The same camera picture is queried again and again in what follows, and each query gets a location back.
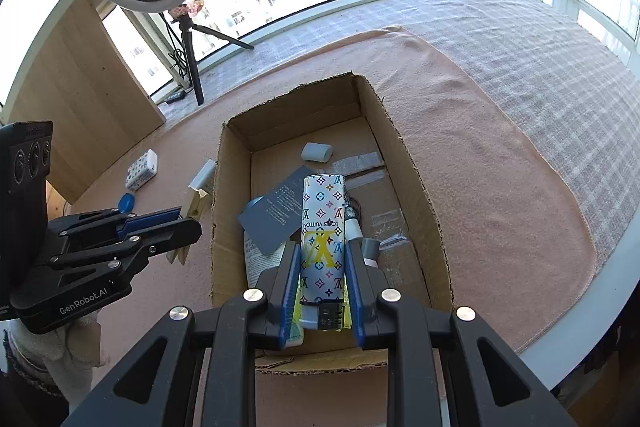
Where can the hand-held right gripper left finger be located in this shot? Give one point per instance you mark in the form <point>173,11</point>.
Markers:
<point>290,287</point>

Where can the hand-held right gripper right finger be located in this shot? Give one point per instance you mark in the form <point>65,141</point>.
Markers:
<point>356,292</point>

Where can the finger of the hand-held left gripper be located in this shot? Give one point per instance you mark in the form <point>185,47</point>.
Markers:
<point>150,219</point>
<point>170,234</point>

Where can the wooden clothespin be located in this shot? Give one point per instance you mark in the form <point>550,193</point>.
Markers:
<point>192,207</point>

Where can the small white bottle grey cap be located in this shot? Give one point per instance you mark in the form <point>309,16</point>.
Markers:
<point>371,249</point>

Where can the patterned white lighter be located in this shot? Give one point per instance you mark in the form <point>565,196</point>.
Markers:
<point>322,232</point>

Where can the black printed card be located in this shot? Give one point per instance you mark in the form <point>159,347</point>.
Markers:
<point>277,207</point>

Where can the cardboard box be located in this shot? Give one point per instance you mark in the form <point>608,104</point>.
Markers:
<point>390,207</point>

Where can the translucent white cap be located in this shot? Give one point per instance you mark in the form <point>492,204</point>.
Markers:
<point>316,152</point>

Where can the person's left hand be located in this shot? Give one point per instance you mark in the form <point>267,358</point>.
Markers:
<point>70,342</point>

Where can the blue round lid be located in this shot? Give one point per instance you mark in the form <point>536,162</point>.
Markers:
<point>127,203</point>

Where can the white printed paper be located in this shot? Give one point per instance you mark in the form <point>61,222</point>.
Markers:
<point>260,257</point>

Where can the star-print tissue pack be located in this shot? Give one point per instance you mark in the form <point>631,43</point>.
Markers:
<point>141,169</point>

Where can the white charger plug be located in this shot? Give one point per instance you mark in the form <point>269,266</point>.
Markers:
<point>202,174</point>

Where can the black power strip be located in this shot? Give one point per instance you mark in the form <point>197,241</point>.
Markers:
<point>175,98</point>

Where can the wooden panel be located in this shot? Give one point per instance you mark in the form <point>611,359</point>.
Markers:
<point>85,82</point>

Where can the black tripod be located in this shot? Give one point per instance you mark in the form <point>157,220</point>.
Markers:
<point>192,67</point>

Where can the pink mat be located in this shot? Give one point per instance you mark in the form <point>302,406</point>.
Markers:
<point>475,157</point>

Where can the checkered grey cloth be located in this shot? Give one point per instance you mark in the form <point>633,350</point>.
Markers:
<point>525,57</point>

